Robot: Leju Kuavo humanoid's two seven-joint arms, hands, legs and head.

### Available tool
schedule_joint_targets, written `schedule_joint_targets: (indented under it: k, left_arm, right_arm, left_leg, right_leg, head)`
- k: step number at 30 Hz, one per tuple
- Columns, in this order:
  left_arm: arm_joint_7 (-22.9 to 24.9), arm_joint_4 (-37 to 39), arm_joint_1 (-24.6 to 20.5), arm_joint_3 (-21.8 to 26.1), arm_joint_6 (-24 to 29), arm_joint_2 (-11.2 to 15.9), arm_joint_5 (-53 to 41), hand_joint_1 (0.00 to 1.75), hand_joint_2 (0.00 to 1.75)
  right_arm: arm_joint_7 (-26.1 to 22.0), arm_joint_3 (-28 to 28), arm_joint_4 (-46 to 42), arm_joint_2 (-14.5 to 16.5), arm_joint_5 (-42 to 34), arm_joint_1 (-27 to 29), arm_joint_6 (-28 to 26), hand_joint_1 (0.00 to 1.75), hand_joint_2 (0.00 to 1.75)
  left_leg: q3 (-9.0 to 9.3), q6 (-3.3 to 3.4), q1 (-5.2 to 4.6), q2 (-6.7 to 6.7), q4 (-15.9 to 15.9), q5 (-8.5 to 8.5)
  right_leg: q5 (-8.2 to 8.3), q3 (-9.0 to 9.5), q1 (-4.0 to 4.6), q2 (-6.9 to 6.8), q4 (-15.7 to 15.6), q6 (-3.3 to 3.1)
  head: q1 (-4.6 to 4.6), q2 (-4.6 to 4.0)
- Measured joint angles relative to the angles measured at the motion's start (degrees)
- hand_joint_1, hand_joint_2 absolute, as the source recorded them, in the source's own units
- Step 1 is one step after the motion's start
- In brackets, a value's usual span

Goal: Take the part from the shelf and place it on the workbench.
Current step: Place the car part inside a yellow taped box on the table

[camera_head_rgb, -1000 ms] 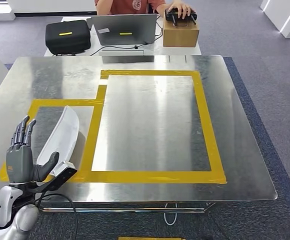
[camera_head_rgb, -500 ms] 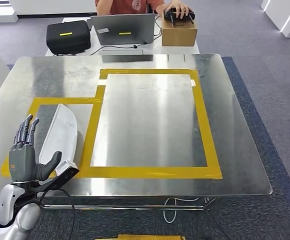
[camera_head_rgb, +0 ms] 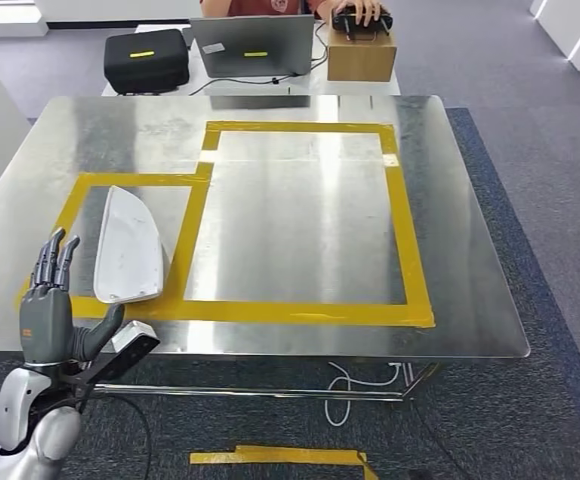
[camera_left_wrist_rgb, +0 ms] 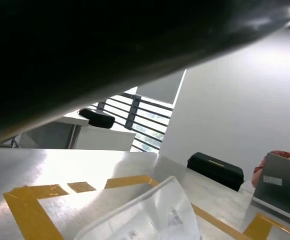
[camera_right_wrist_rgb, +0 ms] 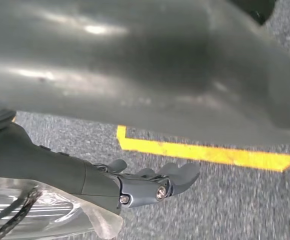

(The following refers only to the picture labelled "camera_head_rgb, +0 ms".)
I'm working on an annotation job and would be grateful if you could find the black camera cable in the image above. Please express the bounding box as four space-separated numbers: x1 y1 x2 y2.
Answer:
77 390 153 480

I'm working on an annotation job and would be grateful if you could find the white cable loop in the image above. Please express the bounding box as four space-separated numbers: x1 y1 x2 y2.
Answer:
323 360 403 429

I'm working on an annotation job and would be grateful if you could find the white table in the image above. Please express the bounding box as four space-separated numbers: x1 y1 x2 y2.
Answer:
101 19 401 101

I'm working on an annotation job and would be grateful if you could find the person at desk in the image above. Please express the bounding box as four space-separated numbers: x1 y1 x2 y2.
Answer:
200 0 384 28

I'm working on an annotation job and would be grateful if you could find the black carry case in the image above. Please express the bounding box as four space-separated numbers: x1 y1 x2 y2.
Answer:
103 28 191 96

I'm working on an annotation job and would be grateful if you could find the black remote controller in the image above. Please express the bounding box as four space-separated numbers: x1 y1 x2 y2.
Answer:
331 5 394 38

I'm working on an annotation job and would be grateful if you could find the cardboard box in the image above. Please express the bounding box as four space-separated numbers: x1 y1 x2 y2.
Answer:
326 27 399 83

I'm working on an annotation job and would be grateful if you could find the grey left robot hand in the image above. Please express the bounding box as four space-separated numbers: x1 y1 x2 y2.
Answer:
18 227 126 367

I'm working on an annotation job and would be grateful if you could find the white plastic car part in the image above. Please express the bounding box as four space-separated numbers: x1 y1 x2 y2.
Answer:
92 185 165 306

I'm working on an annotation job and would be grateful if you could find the large yellow tape rectangle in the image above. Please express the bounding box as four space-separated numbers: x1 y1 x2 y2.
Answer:
182 120 436 329

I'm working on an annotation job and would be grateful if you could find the steel workbench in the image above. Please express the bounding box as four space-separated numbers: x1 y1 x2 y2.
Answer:
0 94 531 403

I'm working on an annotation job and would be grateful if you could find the grey laptop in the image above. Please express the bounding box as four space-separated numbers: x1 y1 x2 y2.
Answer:
190 14 316 79

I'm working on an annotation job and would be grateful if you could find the small yellow tape rectangle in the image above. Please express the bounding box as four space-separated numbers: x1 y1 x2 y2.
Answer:
15 162 215 323

